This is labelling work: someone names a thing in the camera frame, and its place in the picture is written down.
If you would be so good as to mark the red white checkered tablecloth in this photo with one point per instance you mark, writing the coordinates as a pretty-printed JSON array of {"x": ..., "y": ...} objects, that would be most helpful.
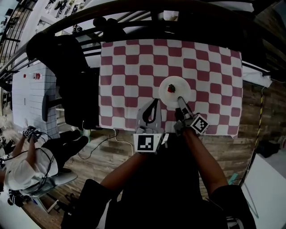
[{"x": 134, "y": 78}]

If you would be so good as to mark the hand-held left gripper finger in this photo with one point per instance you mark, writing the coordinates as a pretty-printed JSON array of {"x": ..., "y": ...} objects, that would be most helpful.
[
  {"x": 158, "y": 118},
  {"x": 140, "y": 116}
]

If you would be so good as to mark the yellow black striped floor tape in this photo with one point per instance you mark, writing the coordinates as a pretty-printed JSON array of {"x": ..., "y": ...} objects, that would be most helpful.
[{"x": 261, "y": 111}]

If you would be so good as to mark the person's right forearm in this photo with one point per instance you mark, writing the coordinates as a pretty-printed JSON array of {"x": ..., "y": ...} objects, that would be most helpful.
[{"x": 201, "y": 156}]

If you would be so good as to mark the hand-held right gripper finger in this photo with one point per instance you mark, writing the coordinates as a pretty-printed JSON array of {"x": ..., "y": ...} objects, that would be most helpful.
[{"x": 184, "y": 106}]

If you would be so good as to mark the black office chair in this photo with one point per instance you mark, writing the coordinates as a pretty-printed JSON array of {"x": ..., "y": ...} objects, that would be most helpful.
[{"x": 67, "y": 78}]

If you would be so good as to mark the black rounded device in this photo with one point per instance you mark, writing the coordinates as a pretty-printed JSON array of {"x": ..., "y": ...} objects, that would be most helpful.
[{"x": 111, "y": 24}]

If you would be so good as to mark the person's black clothing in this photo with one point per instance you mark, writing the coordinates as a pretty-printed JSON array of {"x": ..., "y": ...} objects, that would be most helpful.
[{"x": 161, "y": 179}]

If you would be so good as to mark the person's left forearm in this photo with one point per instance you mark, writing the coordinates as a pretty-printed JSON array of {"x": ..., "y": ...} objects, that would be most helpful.
[{"x": 125, "y": 172}]

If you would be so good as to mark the white plate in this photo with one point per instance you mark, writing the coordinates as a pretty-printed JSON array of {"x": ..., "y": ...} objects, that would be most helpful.
[{"x": 169, "y": 100}]

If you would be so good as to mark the red white fire alarm box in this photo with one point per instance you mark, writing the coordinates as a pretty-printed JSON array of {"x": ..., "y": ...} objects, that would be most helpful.
[{"x": 37, "y": 76}]

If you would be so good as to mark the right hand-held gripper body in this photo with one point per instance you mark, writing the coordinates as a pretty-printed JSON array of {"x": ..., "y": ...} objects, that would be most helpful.
[{"x": 199, "y": 125}]

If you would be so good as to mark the black bag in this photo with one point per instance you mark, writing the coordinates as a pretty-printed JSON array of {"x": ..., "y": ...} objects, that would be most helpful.
[{"x": 268, "y": 148}]

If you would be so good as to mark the red strawberry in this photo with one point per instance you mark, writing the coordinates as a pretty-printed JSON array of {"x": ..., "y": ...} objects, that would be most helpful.
[{"x": 171, "y": 89}]

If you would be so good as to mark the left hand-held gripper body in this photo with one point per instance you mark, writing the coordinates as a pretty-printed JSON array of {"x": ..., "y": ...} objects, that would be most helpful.
[{"x": 147, "y": 143}]

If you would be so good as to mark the dark wood metal railing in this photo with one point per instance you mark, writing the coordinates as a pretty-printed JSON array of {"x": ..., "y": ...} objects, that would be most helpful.
[{"x": 89, "y": 13}]

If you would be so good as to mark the grey chair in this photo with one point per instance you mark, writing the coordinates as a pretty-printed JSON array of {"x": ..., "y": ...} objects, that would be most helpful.
[{"x": 64, "y": 177}]

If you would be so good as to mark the white panel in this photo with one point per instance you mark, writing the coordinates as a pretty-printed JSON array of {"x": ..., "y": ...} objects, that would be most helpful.
[{"x": 268, "y": 190}]

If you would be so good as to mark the pink white checkered cloth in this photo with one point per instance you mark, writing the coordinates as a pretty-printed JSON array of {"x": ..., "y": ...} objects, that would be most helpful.
[{"x": 254, "y": 77}]

